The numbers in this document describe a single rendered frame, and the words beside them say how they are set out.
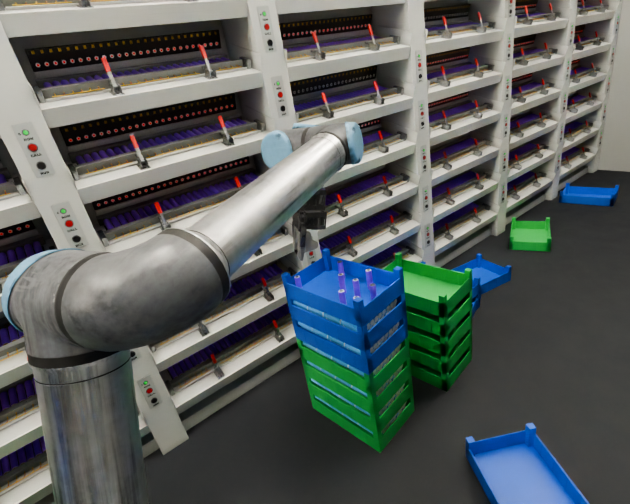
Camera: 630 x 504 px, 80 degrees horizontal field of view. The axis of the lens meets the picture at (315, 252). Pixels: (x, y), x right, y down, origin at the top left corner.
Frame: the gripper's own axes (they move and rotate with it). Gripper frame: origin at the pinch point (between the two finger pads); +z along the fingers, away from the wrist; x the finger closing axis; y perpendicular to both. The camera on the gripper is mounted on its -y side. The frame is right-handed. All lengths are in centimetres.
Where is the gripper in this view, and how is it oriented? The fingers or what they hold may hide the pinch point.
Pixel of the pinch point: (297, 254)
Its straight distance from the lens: 112.6
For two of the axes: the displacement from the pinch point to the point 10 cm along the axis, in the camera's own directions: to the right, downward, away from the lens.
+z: -0.5, 9.2, 3.8
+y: 9.5, -0.7, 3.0
